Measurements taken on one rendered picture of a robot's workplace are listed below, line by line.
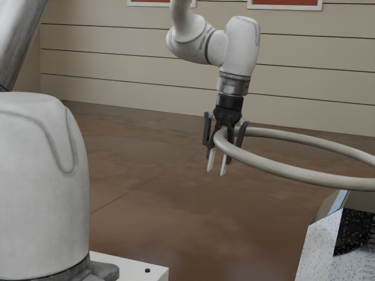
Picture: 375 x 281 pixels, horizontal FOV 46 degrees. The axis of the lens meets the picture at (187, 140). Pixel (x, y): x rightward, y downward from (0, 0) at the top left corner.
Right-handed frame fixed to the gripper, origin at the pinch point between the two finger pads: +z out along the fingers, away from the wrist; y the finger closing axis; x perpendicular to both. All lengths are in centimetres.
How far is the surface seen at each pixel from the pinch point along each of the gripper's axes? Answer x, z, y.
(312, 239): -4.8, 12.1, 31.0
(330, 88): 615, 9, -17
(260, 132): 14.1, -8.9, 7.5
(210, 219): 167, 91, -45
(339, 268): -15.1, 13.0, 38.7
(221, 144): -16.9, -9.5, 4.8
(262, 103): 615, 57, -119
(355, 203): 1.4, 1.1, 39.1
